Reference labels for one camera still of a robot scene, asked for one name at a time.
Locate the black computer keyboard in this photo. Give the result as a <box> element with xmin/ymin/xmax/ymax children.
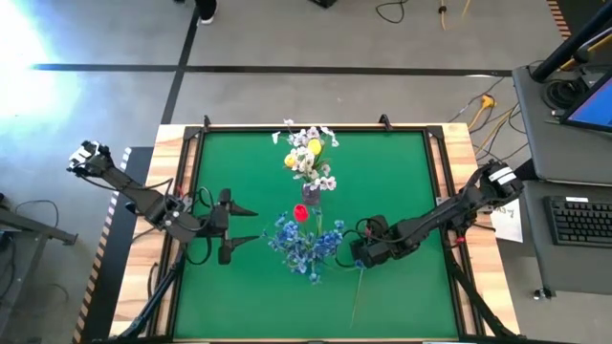
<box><xmin>543</xmin><ymin>195</ymin><xmax>612</xmax><ymax>248</ymax></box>

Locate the black stand pole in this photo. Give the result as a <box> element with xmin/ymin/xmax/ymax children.
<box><xmin>531</xmin><ymin>0</ymin><xmax>612</xmax><ymax>83</ymax></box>

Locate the black floor cable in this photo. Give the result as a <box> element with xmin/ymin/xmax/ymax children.
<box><xmin>375</xmin><ymin>0</ymin><xmax>410</xmax><ymax>25</ymax></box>

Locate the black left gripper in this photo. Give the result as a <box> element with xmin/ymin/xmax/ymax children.
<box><xmin>197</xmin><ymin>187</ymin><xmax>261</xmax><ymax>267</ymax></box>

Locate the white paper sheet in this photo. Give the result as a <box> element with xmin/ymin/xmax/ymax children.
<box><xmin>490</xmin><ymin>198</ymin><xmax>525</xmax><ymax>244</ymax></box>

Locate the yellow extension cable with plug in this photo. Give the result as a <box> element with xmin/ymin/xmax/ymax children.
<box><xmin>468</xmin><ymin>94</ymin><xmax>515</xmax><ymax>154</ymax></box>

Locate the yellow floor cable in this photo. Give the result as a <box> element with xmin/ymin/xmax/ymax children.
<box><xmin>439</xmin><ymin>0</ymin><xmax>472</xmax><ymax>32</ymax></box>

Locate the person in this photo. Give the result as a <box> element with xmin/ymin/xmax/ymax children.
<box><xmin>174</xmin><ymin>0</ymin><xmax>219</xmax><ymax>26</ymax></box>

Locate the green table mat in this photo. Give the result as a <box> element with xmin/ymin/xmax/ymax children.
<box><xmin>172</xmin><ymin>131</ymin><xmax>460</xmax><ymax>340</ymax></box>

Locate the coiled black cable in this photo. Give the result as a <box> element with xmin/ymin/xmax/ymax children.
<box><xmin>542</xmin><ymin>78</ymin><xmax>589</xmax><ymax>111</ymax></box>

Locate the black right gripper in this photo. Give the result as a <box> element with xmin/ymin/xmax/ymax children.
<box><xmin>348</xmin><ymin>214</ymin><xmax>399</xmax><ymax>269</ymax></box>

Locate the blue artificial flower spray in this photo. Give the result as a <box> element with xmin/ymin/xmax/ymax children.
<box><xmin>305</xmin><ymin>218</ymin><xmax>348</xmax><ymax>287</ymax></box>
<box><xmin>261</xmin><ymin>209</ymin><xmax>312</xmax><ymax>276</ymax></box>

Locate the computer monitor with blue screen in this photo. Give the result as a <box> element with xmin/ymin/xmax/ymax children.
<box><xmin>559</xmin><ymin>71</ymin><xmax>612</xmax><ymax>134</ymax></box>

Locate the striped hazard strip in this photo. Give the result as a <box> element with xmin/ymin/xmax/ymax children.
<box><xmin>547</xmin><ymin>0</ymin><xmax>573</xmax><ymax>39</ymax></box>
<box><xmin>71</xmin><ymin>145</ymin><xmax>134</xmax><ymax>344</ymax></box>

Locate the white artificial flower spray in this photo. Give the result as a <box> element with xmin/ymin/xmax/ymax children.
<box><xmin>271</xmin><ymin>118</ymin><xmax>341</xmax><ymax>150</ymax></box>
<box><xmin>291</xmin><ymin>156</ymin><xmax>339</xmax><ymax>193</ymax></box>

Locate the purple glass vase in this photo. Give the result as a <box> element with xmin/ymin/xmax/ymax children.
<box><xmin>300</xmin><ymin>183</ymin><xmax>322</xmax><ymax>206</ymax></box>

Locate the black floor mat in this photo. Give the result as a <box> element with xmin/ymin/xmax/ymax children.
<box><xmin>78</xmin><ymin>146</ymin><xmax>155</xmax><ymax>344</ymax></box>

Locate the grey desk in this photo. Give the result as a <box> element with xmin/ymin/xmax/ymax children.
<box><xmin>512</xmin><ymin>64</ymin><xmax>612</xmax><ymax>295</ymax></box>

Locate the red artificial tulip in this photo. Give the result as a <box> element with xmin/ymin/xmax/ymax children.
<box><xmin>293</xmin><ymin>204</ymin><xmax>322</xmax><ymax>240</ymax></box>
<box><xmin>349</xmin><ymin>267</ymin><xmax>365</xmax><ymax>331</ymax></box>

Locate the grey metal stand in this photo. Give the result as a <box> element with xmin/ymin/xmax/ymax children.
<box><xmin>0</xmin><ymin>190</ymin><xmax>78</xmax><ymax>344</ymax></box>

